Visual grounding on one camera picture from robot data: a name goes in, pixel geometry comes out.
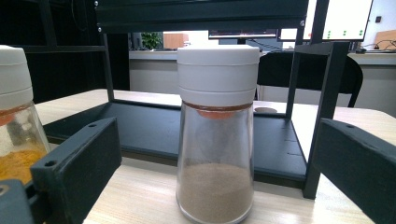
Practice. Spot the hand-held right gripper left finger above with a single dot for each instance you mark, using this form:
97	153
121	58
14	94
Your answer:
77	161

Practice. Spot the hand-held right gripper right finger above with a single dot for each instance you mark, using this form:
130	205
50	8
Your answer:
361	168

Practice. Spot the black metal two-tier rack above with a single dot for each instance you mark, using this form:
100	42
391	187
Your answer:
155	130

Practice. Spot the orange spice jar white lid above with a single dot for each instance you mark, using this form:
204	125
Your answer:
15	77

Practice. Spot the brown spice jar white lid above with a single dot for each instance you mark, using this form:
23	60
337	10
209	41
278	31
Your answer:
218	186

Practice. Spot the black office chair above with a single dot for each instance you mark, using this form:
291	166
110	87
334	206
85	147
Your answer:
311	71

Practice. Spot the brown cardboard box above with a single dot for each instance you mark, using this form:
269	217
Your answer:
386	39

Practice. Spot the green potted plant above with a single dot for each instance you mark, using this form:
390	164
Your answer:
152	40

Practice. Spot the monitor with white screen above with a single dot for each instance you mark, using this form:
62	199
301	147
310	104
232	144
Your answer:
345	18

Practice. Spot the brown wooden cabinet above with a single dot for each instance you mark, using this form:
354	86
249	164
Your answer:
176	40

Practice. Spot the monitor with dark screen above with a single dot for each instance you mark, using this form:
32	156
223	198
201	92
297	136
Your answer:
243	33

